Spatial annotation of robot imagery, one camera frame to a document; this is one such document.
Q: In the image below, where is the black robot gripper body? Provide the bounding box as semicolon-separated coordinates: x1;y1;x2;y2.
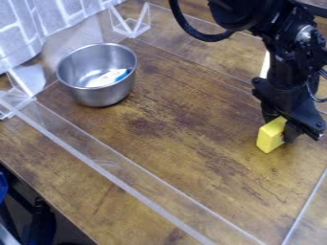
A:
252;73;327;141

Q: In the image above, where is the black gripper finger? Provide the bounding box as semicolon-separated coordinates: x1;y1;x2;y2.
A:
282;121;302;144
260;104;280;123

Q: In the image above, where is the yellow butter block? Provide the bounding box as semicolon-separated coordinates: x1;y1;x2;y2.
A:
256;117;286;153

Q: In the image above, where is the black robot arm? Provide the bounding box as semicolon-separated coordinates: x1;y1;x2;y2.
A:
208;0;327;143

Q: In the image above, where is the white blue tube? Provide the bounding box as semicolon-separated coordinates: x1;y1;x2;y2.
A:
83;69;129;88

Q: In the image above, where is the stainless steel bowl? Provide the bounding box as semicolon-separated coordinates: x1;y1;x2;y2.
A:
55;43;137;107

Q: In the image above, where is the black table leg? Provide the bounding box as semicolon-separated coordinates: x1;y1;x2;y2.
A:
25;197;55;245

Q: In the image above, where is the grey brick pattern cloth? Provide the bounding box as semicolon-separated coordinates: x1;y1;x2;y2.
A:
0;0;126;75

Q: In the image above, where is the blue object under table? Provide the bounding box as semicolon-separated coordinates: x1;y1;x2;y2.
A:
0;172;9;204

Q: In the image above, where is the black corrugated cable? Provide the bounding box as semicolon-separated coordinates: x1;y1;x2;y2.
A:
166;0;237;43

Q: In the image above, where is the clear acrylic barrier frame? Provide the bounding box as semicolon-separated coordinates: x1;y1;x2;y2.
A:
0;6;327;245

